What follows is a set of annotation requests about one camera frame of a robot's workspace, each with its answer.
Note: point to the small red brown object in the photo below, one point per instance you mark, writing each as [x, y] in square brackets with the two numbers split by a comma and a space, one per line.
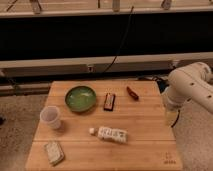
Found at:
[132, 93]

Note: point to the green ceramic bowl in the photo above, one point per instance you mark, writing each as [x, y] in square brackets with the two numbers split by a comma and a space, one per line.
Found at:
[80, 98]

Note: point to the blue power adapter box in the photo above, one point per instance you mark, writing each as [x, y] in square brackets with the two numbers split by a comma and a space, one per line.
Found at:
[163, 85]

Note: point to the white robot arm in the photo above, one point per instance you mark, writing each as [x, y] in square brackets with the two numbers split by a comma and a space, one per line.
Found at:
[190, 82]

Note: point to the translucent plastic cup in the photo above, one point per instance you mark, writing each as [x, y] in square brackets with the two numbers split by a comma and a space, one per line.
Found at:
[50, 115]

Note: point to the dark rectangular snack bar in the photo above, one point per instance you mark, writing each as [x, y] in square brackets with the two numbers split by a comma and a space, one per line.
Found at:
[109, 102]

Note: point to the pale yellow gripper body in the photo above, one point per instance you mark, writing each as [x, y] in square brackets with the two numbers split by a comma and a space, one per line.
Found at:
[171, 116]

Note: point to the white labelled plastic bottle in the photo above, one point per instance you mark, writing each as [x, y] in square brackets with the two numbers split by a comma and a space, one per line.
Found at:
[109, 134]

